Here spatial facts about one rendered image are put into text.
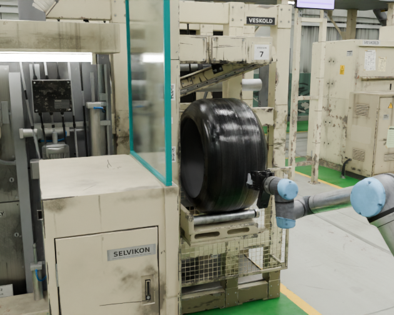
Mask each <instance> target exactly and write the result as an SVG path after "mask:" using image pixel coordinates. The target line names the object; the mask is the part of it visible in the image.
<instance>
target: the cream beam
mask: <svg viewBox="0 0 394 315"><path fill-rule="evenodd" d="M272 39H273V38H272V37H256V36H205V35H179V63H180V64H271V58H272ZM255 44H267V45H269V59H254V55H255Z"/></svg>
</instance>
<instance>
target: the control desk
mask: <svg viewBox="0 0 394 315"><path fill-rule="evenodd" d="M39 178H40V189H41V208H42V217H43V233H44V249H45V258H46V274H47V283H48V299H49V315H179V296H178V294H179V217H178V186H177V185H176V184H175V183H174V182H173V181H172V186H166V185H165V184H163V183H162V182H161V181H160V180H159V179H158V178H157V177H156V176H155V175H154V174H153V173H152V172H151V171H149V170H148V169H147V168H146V167H145V166H144V165H142V164H141V163H140V162H139V161H138V160H137V159H136V158H135V157H134V156H133V155H132V154H129V155H126V154H120V155H111V156H93V157H75V158H65V159H47V160H39Z"/></svg>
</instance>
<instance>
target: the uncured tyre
mask: <svg viewBox="0 0 394 315"><path fill-rule="evenodd" d="M180 143H181V164H180V169H181V185H182V188H183V191H184V194H185V196H186V198H187V200H188V201H189V203H190V204H191V205H192V206H193V207H194V208H196V209H197V210H198V211H199V212H201V213H205V214H214V213H224V212H230V211H240V210H244V209H246V208H248V207H250V206H252V205H253V204H254V202H255V201H256V200H257V198H258V195H259V192H260V191H255V190H252V189H249V188H247V185H246V182H247V181H248V173H250V175H251V171H259V172H260V171H265V170H267V169H268V151H267V145H266V138H265V133H264V130H263V126H262V125H261V122H260V120H259V118H258V116H257V115H256V113H255V112H254V110H252V108H250V107H249V105H248V104H247V103H245V102H244V101H242V100H240V99H236V98H233V97H231V98H208V99H199V100H196V101H193V102H192V103H191V104H190V105H189V106H188V107H187V108H186V109H185V110H184V112H183V113H182V115H181V119H180Z"/></svg>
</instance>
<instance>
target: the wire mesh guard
mask: <svg viewBox="0 0 394 315"><path fill-rule="evenodd" d="M267 170H269V171H275V177H276V171H283V170H290V173H289V175H288V176H286V177H288V179H289V180H291V172H292V167H291V166H289V167H275V168H268V169H267ZM256 208H257V221H258V212H260V211H258V207H256ZM267 211H270V210H267ZM267 215H271V214H267ZM261 216H265V219H263V220H265V228H264V229H267V228H266V215H262V209H261ZM274 219H276V218H273V232H276V231H274V228H276V227H274V223H276V222H274ZM269 220H270V218H269ZM259 221H262V220H259ZM259 225H262V224H259ZM260 230H262V228H261V229H260ZM265 233H267V232H264V234H265ZM260 234H262V233H260ZM264 238H267V237H265V236H264ZM247 240H250V239H247ZM288 241H289V229H286V234H285V242H284V243H285V247H284V248H285V251H282V252H285V259H284V260H285V267H281V266H279V267H273V268H268V269H262V270H258V271H256V269H255V271H252V266H253V265H252V257H254V256H252V255H251V265H250V266H251V269H250V270H251V272H248V271H249V270H248V262H250V261H247V272H244V273H240V274H234V275H231V251H227V252H230V260H228V261H230V264H229V265H230V273H229V274H230V275H229V276H227V273H226V274H225V275H226V276H223V277H222V275H224V274H222V271H224V270H222V262H223V261H222V248H225V247H222V248H219V249H221V252H219V253H221V257H220V258H221V261H220V262H221V277H218V276H220V275H218V267H219V266H218V263H219V262H218V243H217V253H215V254H217V257H216V258H217V277H216V278H211V279H205V280H204V278H205V277H203V280H200V279H202V278H200V261H203V260H200V247H196V248H199V251H197V252H199V265H197V266H199V269H198V270H199V281H195V275H197V274H195V271H197V270H195V257H197V256H195V253H196V252H195V247H192V248H194V261H192V262H194V279H192V280H194V282H187V283H186V277H187V276H186V268H188V267H186V254H188V253H186V242H185V258H183V259H185V262H184V263H185V272H183V273H185V276H184V277H185V283H183V284H181V287H182V288H183V287H187V286H194V285H198V284H204V283H212V282H215V281H222V280H226V279H233V278H240V277H244V276H250V275H254V274H261V273H268V272H272V271H279V270H283V269H288ZM264 242H267V241H264ZM261 243H262V242H261V241H260V255H259V256H262V255H261V247H262V246H261ZM213 245H216V244H213ZM244 245H246V244H244V242H243V262H244V258H246V257H244V254H246V253H244ZM247 245H249V244H247ZM209 246H212V245H208V250H206V251H208V254H207V255H208V268H205V269H208V272H206V273H209V268H212V267H209V264H211V263H209V255H210V254H209ZM240 246H242V245H239V263H236V264H239V268H242V267H240V263H242V262H240V259H242V258H240V250H242V249H240ZM264 247H265V245H264ZM187 249H189V257H187V258H189V262H188V263H191V262H190V253H192V252H190V249H191V248H190V247H189V248H187ZM247 249H250V248H247ZM210 250H213V249H210ZM235 251H238V250H234V252H235ZM223 253H226V252H223ZM247 253H250V252H247ZM212 255H213V253H212ZM235 255H238V254H235ZM235 255H232V256H235ZM224 257H226V256H224ZM212 259H214V258H212ZM232 260H235V259H232ZM225 261H226V262H227V260H225ZM276 262H277V260H276ZM213 263H215V262H213ZM244 263H246V262H244ZM266 263H268V262H266ZM234 265H235V263H234ZM259 265H260V263H259ZM279 265H281V264H279ZM225 266H227V265H225ZM275 266H278V265H275ZM268 267H270V266H268ZM213 268H215V267H213ZM232 269H235V268H232ZM257 269H260V268H257ZM225 270H227V269H225ZM243 271H244V270H243ZM213 272H216V271H213ZM213 272H210V273H213ZM233 273H238V272H233ZM210 277H213V276H210Z"/></svg>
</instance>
